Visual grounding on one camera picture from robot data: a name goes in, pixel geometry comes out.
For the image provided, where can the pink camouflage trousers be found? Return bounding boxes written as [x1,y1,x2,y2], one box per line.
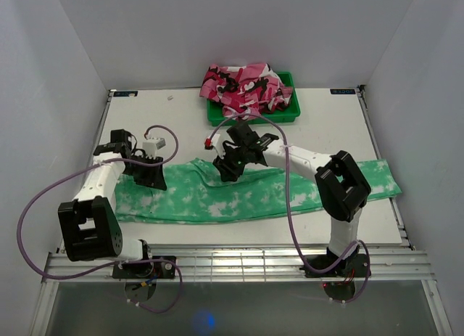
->
[199,63,293,118]

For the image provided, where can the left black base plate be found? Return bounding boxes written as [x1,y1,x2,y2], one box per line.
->
[111,256,177,280]

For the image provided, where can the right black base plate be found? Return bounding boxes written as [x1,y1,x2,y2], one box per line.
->
[295,254,373,279]

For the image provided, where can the aluminium frame rail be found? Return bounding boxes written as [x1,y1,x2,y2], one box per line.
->
[40,243,436,284]

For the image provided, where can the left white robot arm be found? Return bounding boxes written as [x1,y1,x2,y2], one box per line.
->
[57,129,167,278]

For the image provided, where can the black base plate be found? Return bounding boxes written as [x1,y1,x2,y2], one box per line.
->
[111,256,177,280]
[295,254,373,279]

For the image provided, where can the green white tie-dye trousers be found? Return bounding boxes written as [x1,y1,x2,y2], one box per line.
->
[115,157,403,225]

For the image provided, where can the left blue table label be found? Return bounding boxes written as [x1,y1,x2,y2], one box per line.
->
[112,91,138,97]

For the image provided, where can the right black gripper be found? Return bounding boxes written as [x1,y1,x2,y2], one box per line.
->
[213,144,249,183]

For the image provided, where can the purple cable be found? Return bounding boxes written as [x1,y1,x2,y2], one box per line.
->
[16,124,184,314]
[206,112,373,304]

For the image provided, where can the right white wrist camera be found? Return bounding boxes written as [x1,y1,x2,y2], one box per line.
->
[204,133,225,158]

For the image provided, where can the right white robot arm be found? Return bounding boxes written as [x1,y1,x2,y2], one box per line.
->
[204,122,371,277]

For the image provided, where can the green plastic bin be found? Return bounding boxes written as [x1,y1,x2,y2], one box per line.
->
[206,71,301,127]

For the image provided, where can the blue table label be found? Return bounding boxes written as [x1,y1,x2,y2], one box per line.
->
[330,89,356,95]
[112,91,138,97]

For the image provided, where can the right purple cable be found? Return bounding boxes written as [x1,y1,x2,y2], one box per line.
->
[206,112,373,304]

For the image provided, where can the right blue table label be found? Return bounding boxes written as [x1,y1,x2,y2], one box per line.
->
[330,89,356,95]

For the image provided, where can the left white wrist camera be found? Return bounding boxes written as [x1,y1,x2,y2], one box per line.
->
[142,134,166,159]

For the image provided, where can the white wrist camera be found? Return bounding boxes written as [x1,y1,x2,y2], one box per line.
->
[142,134,166,159]
[204,133,225,158]

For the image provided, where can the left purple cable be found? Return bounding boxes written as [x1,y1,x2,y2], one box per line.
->
[16,124,184,314]

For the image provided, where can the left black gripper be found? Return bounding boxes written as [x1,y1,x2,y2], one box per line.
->
[123,153,167,190]

